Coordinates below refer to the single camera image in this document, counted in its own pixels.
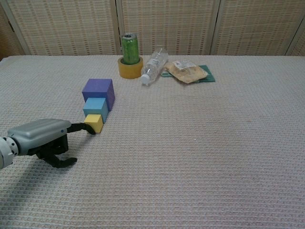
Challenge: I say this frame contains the small yellow foam cube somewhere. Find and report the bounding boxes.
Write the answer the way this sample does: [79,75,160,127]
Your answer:
[83,114,104,134]

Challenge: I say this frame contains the large purple foam cube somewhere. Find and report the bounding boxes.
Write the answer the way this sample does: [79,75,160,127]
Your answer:
[81,78,116,112]

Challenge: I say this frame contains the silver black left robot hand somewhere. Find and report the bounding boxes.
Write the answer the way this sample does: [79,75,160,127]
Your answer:
[7,119,96,169]

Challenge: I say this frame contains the clear plastic water bottle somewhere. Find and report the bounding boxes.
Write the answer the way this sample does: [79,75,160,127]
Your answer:
[141,46,169,85]

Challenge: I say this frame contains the woven beige tablecloth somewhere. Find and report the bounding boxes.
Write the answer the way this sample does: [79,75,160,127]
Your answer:
[0,55,305,229]

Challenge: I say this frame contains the beige snack packet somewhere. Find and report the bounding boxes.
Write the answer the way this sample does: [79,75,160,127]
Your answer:
[164,60,208,84]

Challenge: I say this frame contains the green packet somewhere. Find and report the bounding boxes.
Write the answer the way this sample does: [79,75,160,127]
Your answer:
[161,65,216,83]

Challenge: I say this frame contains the green drink can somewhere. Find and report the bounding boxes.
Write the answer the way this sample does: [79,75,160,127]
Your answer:
[121,33,140,65]

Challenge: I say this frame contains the woven folding screen panel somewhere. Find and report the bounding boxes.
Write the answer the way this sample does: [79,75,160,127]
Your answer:
[0,0,26,60]
[285,23,305,57]
[211,0,305,57]
[115,0,221,57]
[0,0,119,57]

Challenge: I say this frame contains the yellow tape roll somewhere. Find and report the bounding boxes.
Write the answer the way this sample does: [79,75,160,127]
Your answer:
[117,55,144,80]

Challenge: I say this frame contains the medium blue foam cube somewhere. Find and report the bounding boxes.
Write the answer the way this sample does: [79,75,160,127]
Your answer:
[82,97,108,124]

